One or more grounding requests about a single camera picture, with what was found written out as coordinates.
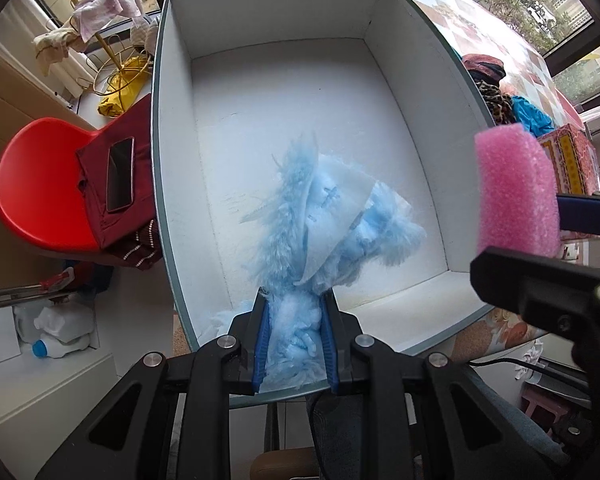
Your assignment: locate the red yellow patterned box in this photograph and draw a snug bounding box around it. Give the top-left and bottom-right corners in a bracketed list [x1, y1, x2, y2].
[536, 124, 600, 242]

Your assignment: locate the red plastic chair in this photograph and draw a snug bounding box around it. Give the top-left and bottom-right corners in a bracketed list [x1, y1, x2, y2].
[0, 117, 103, 253]

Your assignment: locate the pink stool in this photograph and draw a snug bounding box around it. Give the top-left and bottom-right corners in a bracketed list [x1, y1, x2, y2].
[521, 384, 571, 431]

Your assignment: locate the red pink patterned hat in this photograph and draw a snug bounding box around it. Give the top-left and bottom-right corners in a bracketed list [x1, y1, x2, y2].
[461, 52, 507, 81]

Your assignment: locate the grey-green box white inside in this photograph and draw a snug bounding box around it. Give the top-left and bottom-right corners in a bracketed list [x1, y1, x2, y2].
[150, 0, 496, 408]

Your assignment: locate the pink foam sponge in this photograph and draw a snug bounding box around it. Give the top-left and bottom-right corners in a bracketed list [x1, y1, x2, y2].
[474, 122, 562, 259]

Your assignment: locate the yellow cloth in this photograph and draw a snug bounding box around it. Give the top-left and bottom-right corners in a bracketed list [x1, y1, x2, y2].
[97, 55, 153, 118]

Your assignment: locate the dark red studded cloth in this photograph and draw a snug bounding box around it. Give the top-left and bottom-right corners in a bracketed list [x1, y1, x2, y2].
[102, 219, 163, 271]

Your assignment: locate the pale pink cloth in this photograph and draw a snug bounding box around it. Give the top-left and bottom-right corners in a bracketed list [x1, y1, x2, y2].
[72, 0, 143, 43]

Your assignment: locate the grey knitted cloth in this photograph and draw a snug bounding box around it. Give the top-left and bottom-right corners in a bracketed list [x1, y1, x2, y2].
[130, 17, 161, 53]

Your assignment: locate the black cable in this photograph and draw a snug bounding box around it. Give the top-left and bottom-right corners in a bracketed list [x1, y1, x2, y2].
[467, 357, 588, 386]

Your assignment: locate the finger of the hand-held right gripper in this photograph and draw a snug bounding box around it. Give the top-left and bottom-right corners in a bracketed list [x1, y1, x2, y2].
[555, 192, 600, 239]
[470, 247, 600, 361]

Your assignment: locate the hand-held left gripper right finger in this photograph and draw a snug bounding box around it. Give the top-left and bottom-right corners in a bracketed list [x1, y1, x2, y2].
[320, 290, 568, 480]

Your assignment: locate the gold metal rack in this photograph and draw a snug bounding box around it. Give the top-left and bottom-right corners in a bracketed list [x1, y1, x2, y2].
[45, 0, 146, 98]

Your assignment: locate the bright blue cloth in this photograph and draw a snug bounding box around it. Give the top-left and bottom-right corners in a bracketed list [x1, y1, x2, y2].
[510, 95, 555, 137]

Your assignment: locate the blue fluffy duster cloth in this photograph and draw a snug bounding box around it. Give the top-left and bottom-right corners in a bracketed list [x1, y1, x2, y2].
[207, 132, 427, 395]

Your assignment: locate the white jug blue cap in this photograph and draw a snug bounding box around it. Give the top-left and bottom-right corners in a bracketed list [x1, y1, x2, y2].
[14, 292, 97, 359]

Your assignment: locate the black smartphone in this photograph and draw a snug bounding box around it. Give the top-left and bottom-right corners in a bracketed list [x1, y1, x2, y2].
[105, 136, 135, 213]

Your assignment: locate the beige cloth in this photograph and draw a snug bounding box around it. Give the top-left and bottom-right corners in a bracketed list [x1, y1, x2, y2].
[32, 27, 86, 78]

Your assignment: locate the red metal mop handle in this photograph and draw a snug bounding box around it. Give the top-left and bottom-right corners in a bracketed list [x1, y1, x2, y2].
[0, 267, 76, 311]

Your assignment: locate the leopard print scarf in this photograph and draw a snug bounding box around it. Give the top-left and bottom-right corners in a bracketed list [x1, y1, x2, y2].
[469, 70, 518, 128]

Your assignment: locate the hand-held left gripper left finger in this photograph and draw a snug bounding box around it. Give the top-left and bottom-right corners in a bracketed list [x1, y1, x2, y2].
[35, 287, 272, 480]

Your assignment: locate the dark red bag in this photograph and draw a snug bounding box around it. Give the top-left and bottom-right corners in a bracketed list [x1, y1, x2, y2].
[76, 95, 163, 251]

